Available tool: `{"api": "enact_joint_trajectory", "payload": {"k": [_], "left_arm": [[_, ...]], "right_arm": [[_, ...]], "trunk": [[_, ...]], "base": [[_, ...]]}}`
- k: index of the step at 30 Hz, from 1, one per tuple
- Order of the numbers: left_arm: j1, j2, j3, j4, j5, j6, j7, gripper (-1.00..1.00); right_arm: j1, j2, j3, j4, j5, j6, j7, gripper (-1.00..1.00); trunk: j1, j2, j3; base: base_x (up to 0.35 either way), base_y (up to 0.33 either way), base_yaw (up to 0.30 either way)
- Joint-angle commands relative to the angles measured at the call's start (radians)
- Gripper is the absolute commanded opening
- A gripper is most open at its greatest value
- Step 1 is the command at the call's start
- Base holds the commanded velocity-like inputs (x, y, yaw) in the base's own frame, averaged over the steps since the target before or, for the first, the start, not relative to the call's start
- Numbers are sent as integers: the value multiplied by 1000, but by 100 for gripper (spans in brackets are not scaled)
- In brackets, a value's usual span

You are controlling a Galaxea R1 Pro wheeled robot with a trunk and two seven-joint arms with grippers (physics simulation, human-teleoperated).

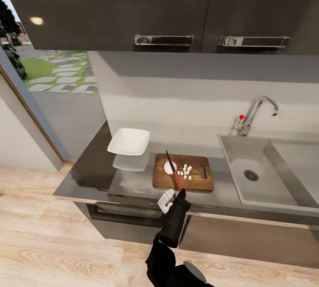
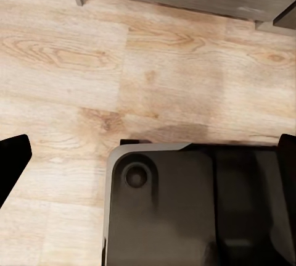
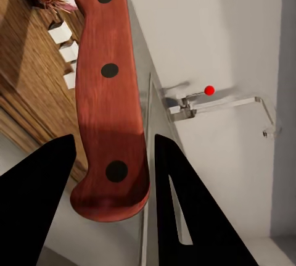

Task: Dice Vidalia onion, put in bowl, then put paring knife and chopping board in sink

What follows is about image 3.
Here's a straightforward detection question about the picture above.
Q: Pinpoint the parer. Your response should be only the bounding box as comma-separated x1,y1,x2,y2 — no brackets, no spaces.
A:
70,0,150,223

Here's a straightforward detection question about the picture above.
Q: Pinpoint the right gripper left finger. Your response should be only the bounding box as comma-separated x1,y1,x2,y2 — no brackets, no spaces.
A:
0,134,76,266

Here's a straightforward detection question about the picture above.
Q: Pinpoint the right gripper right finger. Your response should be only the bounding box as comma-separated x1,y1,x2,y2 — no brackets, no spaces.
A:
154,134,259,266

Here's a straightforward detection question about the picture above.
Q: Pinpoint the cutting board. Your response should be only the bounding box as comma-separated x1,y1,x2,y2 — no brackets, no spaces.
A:
0,0,88,183

